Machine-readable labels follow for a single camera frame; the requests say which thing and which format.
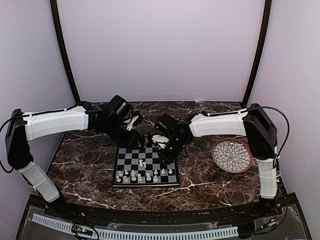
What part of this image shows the black front table rail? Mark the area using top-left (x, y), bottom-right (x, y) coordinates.
top-left (46, 201), bottom-right (282, 226)

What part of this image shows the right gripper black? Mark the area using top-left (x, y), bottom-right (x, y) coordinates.
top-left (157, 136), bottom-right (187, 165)

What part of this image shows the black grey chessboard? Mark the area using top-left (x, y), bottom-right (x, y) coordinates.
top-left (112, 139), bottom-right (180, 188)

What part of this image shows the left black frame post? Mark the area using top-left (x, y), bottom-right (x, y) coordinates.
top-left (49, 0), bottom-right (81, 103)

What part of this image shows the patterned ceramic plate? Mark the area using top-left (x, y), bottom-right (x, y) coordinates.
top-left (211, 138), bottom-right (253, 174)

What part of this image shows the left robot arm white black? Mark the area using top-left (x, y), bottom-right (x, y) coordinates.
top-left (0, 95), bottom-right (143, 218)

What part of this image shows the white slotted cable duct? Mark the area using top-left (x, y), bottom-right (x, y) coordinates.
top-left (31, 213), bottom-right (239, 240)

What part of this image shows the white lying knight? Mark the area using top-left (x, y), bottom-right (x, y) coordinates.
top-left (138, 159), bottom-right (147, 168)

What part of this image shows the black frame post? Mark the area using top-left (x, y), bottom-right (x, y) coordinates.
top-left (241, 0), bottom-right (272, 107)
top-left (49, 0), bottom-right (81, 103)

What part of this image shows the right black frame post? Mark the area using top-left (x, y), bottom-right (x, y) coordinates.
top-left (241, 0), bottom-right (272, 107)

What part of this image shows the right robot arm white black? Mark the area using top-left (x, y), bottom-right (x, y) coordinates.
top-left (147, 103), bottom-right (285, 217)

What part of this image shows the white king piece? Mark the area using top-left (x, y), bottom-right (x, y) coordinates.
top-left (137, 173), bottom-right (143, 182)

